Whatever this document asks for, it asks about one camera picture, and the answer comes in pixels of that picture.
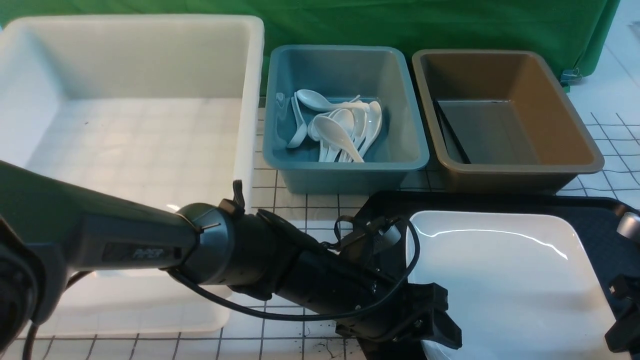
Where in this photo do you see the blue plastic bin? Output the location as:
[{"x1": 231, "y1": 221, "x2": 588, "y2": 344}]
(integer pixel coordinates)
[{"x1": 262, "y1": 44, "x2": 430, "y2": 195}]

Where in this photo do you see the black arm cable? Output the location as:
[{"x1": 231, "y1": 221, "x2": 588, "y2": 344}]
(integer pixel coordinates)
[{"x1": 20, "y1": 215, "x2": 422, "y2": 360}]

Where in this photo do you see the white round spoon behind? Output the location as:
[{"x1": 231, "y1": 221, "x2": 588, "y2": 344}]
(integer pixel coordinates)
[{"x1": 307, "y1": 112, "x2": 328, "y2": 142}]

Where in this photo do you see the brown plastic bin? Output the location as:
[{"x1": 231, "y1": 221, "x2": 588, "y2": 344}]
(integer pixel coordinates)
[{"x1": 411, "y1": 49, "x2": 605, "y2": 194}]

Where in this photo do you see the white spoon top of pile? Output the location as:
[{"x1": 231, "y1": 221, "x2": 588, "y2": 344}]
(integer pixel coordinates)
[{"x1": 295, "y1": 89, "x2": 370, "y2": 112}]

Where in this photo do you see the white spoon centre pile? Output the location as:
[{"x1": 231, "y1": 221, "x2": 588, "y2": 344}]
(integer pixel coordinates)
[{"x1": 318, "y1": 109, "x2": 355, "y2": 163}]

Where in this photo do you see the white spoon far right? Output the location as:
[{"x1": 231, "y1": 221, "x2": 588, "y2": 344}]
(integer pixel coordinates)
[{"x1": 358, "y1": 100, "x2": 383, "y2": 158}]

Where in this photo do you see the white spoon far left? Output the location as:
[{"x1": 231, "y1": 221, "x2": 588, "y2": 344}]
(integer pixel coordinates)
[{"x1": 286, "y1": 92, "x2": 307, "y2": 150}]

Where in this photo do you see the green backdrop cloth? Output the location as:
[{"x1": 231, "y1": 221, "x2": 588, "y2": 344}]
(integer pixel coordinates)
[{"x1": 1, "y1": 0, "x2": 619, "y2": 76}]

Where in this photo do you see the white ceramic soup spoon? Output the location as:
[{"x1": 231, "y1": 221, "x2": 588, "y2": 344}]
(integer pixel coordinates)
[{"x1": 313, "y1": 115, "x2": 364, "y2": 163}]

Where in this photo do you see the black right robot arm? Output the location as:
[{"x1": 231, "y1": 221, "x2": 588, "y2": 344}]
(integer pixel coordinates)
[{"x1": 605, "y1": 212, "x2": 640, "y2": 355}]

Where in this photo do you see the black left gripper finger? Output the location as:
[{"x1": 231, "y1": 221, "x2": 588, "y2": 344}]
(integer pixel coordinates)
[{"x1": 395, "y1": 283, "x2": 463, "y2": 350}]

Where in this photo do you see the metal binder clip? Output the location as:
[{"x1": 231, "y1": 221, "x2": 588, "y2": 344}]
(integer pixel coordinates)
[{"x1": 558, "y1": 68, "x2": 583, "y2": 88}]

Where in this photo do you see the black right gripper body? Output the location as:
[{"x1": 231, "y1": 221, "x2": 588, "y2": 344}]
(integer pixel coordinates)
[{"x1": 608, "y1": 275, "x2": 640, "y2": 313}]

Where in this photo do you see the white square rice plate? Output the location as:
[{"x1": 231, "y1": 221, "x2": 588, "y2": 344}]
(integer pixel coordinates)
[{"x1": 407, "y1": 210, "x2": 631, "y2": 360}]

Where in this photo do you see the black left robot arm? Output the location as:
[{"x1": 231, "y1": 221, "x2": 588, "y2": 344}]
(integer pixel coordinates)
[{"x1": 1, "y1": 161, "x2": 462, "y2": 360}]

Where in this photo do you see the black chopsticks pair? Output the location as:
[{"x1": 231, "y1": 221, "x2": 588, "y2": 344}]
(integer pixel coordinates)
[{"x1": 432, "y1": 99, "x2": 471, "y2": 164}]

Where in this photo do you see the white bowl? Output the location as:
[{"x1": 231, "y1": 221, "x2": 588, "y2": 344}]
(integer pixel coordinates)
[{"x1": 166, "y1": 203, "x2": 181, "y2": 212}]

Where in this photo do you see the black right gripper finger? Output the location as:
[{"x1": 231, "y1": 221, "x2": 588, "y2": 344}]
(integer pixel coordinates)
[{"x1": 605, "y1": 301, "x2": 640, "y2": 354}]

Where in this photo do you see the large white plastic bin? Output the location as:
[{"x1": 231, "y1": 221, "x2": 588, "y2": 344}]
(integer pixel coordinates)
[{"x1": 0, "y1": 14, "x2": 265, "y2": 338}]

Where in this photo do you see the black serving tray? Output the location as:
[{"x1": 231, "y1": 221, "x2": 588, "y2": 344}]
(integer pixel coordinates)
[{"x1": 356, "y1": 191, "x2": 639, "y2": 360}]

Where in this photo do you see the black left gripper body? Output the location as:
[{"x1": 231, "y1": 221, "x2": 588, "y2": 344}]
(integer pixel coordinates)
[{"x1": 278, "y1": 216, "x2": 420, "y2": 343}]

